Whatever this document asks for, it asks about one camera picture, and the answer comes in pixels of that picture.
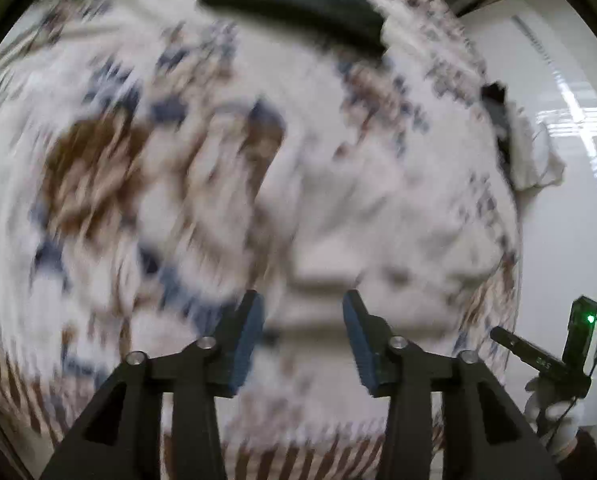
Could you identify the white crumpled cloth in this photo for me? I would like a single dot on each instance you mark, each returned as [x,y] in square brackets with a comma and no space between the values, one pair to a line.
[531,155]

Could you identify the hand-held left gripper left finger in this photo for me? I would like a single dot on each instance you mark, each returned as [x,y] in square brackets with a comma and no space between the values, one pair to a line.
[246,342]

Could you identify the dark cloth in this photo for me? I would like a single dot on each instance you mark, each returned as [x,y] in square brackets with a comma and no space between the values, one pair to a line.
[303,0]

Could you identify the person's right hand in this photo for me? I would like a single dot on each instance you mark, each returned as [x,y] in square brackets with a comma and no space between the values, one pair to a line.
[553,417]

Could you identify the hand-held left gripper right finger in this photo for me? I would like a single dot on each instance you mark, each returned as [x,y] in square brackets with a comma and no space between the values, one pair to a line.
[361,347]

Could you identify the white small garment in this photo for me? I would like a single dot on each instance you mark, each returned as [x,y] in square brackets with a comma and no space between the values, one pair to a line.
[373,230]

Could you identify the printed blanket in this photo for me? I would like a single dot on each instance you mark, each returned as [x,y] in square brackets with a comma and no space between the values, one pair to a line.
[128,170]

